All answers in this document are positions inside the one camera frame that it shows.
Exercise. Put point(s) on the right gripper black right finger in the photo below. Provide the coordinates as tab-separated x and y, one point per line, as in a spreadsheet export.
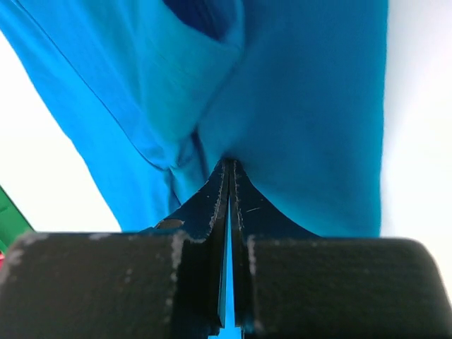
290	283

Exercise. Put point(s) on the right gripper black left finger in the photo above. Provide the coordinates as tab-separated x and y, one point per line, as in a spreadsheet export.
167	281

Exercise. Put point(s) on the blue t shirt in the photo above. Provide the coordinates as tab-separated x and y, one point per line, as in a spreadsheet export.
154	94

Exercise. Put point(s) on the green plastic tray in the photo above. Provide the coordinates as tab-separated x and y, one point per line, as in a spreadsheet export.
12	222

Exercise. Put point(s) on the magenta t shirt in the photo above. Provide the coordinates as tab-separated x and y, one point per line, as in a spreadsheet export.
2	258

